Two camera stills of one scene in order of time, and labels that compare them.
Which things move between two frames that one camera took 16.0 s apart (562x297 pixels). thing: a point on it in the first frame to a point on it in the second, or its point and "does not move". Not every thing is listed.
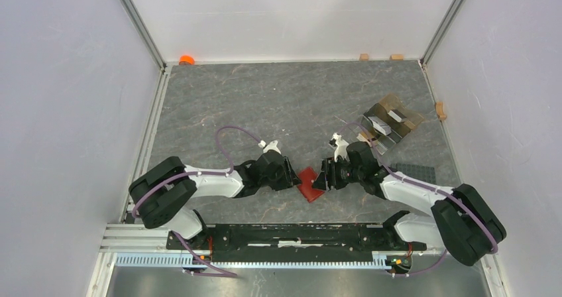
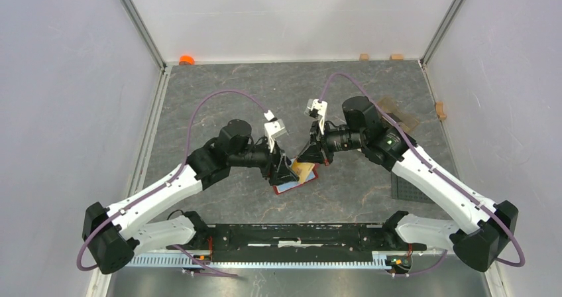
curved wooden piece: x=440 y=111 does not move
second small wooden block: x=396 y=57 does not move
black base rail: x=293 y=242 does not move
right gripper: x=331 y=178 to x=316 y=153
